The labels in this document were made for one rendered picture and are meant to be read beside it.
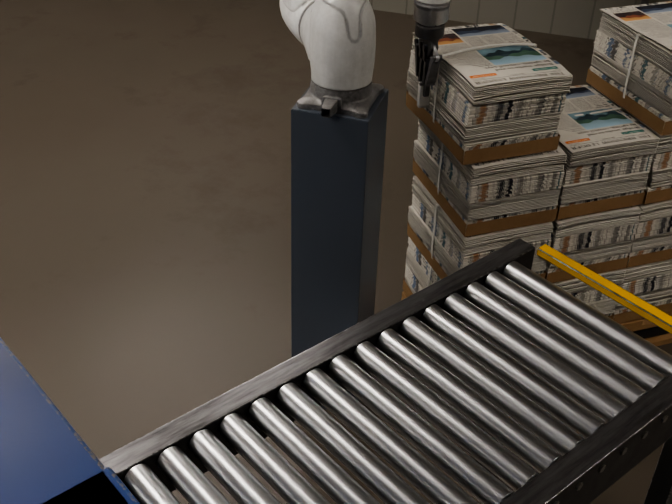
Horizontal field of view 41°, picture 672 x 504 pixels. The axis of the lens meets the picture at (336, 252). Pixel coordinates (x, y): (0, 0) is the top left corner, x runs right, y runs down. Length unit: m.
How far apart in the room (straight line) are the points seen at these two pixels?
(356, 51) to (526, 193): 0.66
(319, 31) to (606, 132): 0.92
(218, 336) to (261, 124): 1.55
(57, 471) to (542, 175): 2.05
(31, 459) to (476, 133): 1.88
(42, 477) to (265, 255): 2.87
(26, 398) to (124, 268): 2.78
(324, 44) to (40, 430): 1.66
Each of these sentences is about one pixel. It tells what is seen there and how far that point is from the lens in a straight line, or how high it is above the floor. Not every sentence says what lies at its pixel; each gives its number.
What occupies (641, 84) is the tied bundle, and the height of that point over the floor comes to 0.93.
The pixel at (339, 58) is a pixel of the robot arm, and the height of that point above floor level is 1.14.
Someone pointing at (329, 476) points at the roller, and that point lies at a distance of 1.60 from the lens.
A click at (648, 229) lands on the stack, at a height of 0.51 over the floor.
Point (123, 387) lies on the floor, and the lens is 2.95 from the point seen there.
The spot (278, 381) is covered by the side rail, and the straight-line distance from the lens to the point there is 1.75.
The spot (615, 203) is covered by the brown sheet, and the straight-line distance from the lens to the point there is 2.75.
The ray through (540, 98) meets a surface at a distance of 2.42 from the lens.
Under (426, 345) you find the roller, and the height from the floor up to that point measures 0.79.
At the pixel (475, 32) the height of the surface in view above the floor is 1.06.
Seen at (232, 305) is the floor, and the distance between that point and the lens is 3.22.
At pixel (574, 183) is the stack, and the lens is 2.63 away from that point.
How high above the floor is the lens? 2.00
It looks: 35 degrees down
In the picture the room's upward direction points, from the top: 2 degrees clockwise
